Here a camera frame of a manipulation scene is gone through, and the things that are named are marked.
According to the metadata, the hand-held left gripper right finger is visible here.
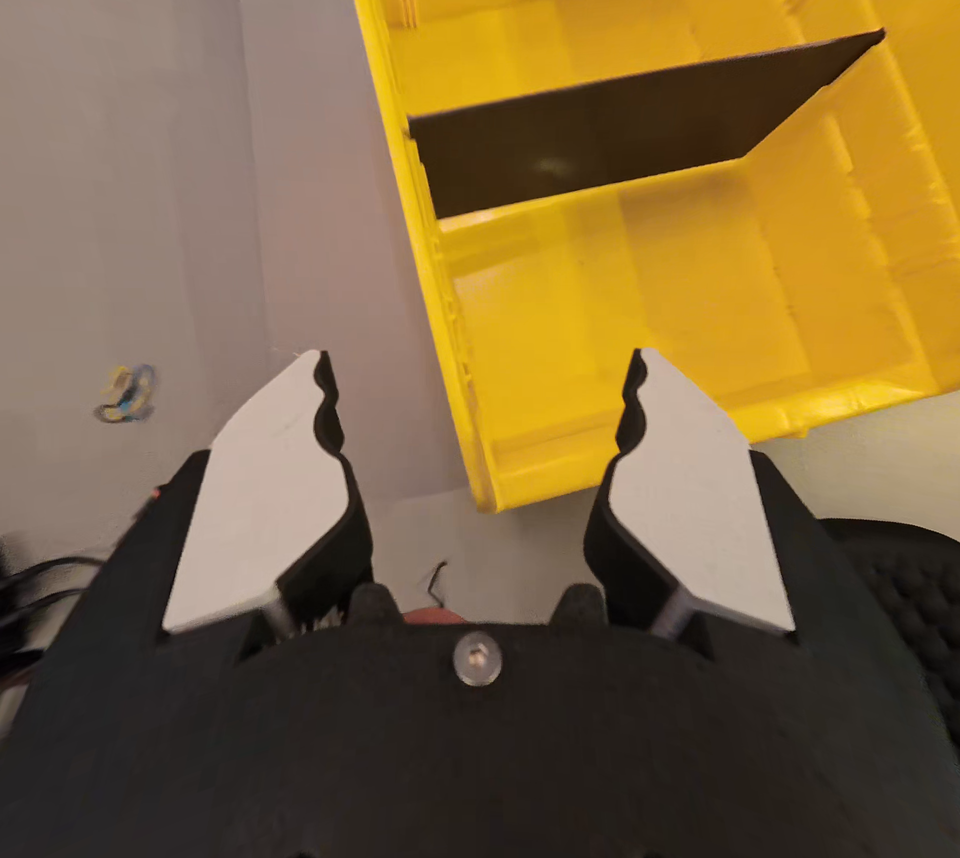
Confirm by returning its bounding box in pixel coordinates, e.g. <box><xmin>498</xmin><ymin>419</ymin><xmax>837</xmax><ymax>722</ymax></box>
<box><xmin>583</xmin><ymin>346</ymin><xmax>798</xmax><ymax>642</ymax></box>

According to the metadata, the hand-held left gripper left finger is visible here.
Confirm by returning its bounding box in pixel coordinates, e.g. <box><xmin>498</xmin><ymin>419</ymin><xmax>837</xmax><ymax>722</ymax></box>
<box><xmin>161</xmin><ymin>348</ymin><xmax>375</xmax><ymax>639</ymax></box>

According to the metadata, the yellow plastic bin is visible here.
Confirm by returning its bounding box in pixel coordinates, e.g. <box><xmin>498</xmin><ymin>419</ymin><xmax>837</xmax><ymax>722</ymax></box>
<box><xmin>327</xmin><ymin>0</ymin><xmax>960</xmax><ymax>516</ymax></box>

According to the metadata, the black textured pad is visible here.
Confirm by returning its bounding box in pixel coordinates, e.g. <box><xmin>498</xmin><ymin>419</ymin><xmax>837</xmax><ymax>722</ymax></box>
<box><xmin>817</xmin><ymin>519</ymin><xmax>960</xmax><ymax>747</ymax></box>

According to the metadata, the black bin divider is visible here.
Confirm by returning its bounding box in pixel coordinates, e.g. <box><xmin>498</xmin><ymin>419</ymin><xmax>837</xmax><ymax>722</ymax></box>
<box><xmin>407</xmin><ymin>29</ymin><xmax>888</xmax><ymax>222</ymax></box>

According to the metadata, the small coloured wire bundle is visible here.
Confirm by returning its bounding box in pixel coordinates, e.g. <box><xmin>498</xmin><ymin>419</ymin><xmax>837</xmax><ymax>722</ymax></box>
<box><xmin>93</xmin><ymin>364</ymin><xmax>159</xmax><ymax>424</ymax></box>

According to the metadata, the black cable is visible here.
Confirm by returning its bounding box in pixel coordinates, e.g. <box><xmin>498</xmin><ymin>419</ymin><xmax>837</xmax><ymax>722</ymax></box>
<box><xmin>0</xmin><ymin>554</ymin><xmax>106</xmax><ymax>657</ymax></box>

